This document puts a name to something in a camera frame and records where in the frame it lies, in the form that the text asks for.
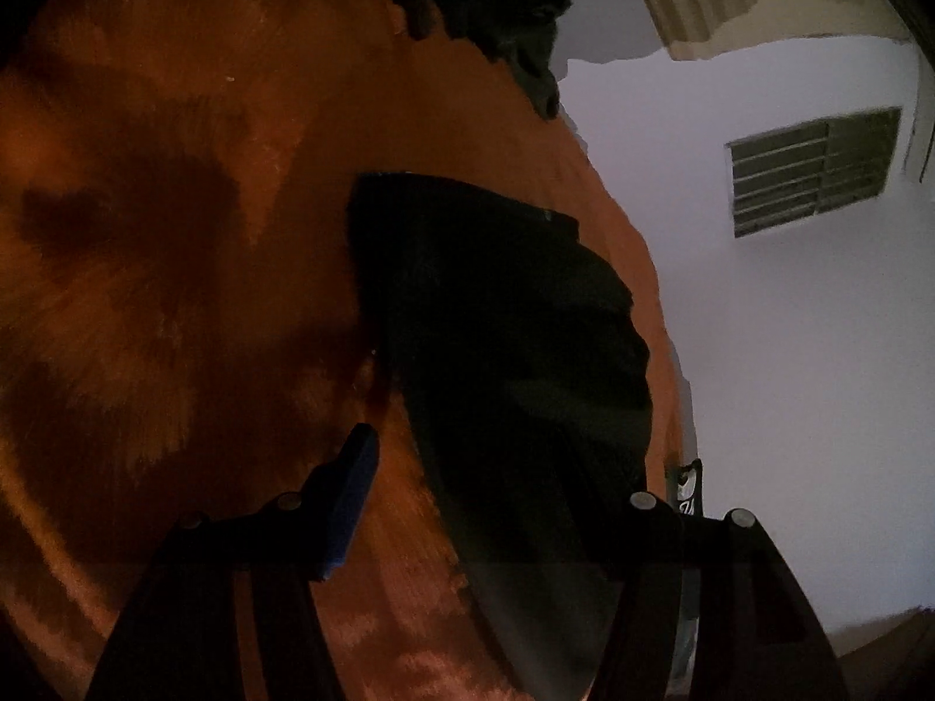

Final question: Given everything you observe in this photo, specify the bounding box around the black patterned garment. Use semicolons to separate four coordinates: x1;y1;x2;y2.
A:
347;171;702;701

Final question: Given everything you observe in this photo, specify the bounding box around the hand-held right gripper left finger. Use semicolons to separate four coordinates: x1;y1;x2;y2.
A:
84;422;382;701

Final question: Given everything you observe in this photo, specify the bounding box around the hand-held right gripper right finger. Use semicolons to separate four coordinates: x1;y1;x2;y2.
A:
590;491;852;701

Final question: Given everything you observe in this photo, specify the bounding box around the pile of dark clothes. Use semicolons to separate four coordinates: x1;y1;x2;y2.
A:
325;0;578;122

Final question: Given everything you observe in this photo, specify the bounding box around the wall ventilation grille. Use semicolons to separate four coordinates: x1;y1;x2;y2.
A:
725;106;905;240

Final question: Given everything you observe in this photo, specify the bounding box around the orange fleece blanket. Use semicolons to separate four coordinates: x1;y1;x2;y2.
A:
0;0;698;701

